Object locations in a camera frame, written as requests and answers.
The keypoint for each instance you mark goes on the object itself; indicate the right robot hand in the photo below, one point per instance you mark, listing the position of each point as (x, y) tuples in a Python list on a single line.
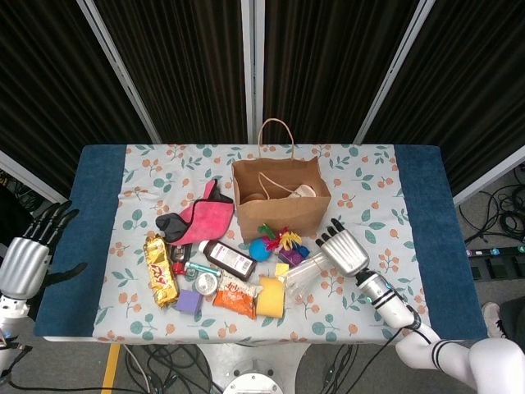
[(346, 252)]

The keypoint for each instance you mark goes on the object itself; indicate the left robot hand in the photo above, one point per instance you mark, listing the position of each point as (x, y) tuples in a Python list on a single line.
[(22, 267)]

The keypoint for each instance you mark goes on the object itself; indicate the transparent straw bundle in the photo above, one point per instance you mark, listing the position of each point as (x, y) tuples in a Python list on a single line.
[(303, 275)]

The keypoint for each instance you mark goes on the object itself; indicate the clear cup with orange contents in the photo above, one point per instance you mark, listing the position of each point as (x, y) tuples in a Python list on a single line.
[(252, 197)]

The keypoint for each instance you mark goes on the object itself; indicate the gold foil biscuit pack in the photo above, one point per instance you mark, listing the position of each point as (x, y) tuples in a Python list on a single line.
[(160, 271)]

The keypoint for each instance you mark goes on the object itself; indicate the brown paper shopping bag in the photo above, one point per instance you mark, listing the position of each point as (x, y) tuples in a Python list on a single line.
[(283, 217)]

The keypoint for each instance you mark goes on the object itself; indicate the orange snack packet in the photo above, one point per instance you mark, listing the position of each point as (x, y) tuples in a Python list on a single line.
[(234, 299)]

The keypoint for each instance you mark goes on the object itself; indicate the green toothpaste tube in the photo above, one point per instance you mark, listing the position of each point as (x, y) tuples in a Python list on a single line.
[(201, 267)]

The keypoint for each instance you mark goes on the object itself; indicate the black red small pack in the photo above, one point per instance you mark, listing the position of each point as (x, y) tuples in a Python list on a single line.
[(180, 252)]

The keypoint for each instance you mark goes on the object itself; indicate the blue toy brick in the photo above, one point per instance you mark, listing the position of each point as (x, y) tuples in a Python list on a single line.
[(303, 250)]

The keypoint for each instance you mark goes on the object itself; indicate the purple toy brick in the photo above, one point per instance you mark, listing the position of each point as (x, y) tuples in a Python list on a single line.
[(291, 257)]

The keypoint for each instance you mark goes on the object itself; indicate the colourful feather shuttlecock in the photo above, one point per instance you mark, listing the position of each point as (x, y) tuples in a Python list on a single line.
[(287, 242)]

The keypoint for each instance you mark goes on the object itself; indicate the small yellow foam cube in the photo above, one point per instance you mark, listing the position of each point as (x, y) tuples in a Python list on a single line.
[(282, 271)]

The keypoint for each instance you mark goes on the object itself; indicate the blue rubber ball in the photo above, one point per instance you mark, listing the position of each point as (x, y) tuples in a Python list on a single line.
[(259, 250)]

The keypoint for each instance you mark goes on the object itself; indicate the large yellow sponge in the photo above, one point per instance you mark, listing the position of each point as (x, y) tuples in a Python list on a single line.
[(270, 297)]

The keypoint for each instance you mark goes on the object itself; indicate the blue felt table cover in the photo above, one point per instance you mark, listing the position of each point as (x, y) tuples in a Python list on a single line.
[(94, 205)]

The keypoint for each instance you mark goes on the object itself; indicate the brown medicine bottle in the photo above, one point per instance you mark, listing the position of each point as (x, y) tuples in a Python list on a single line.
[(229, 258)]

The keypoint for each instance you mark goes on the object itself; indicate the floral print tablecloth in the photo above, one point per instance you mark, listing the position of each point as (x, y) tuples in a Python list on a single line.
[(246, 328)]

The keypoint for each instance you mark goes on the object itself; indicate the white robot torso base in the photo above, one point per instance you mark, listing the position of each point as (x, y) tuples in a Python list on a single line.
[(250, 361)]

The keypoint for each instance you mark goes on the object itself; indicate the pink microfiber cloth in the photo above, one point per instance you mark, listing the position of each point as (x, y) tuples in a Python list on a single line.
[(205, 217)]

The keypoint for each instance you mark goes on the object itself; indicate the black power strip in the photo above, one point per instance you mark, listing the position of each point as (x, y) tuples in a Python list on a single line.
[(492, 251)]

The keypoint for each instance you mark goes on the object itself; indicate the dark grey cloth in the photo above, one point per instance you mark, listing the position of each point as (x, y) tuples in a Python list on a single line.
[(172, 225)]

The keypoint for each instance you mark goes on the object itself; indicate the purple foam cube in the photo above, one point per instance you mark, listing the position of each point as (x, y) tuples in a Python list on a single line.
[(188, 301)]

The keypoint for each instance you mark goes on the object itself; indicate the white sneaker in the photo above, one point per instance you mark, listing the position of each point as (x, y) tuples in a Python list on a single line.
[(496, 324)]

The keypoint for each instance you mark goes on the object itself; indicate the black screen panel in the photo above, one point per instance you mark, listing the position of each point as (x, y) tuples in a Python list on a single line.
[(320, 61), (471, 82), (49, 82), (184, 61)]

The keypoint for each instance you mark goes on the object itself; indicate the white screen frame post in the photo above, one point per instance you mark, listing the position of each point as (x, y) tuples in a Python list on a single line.
[(123, 76), (392, 76), (246, 61), (37, 182), (488, 180)]

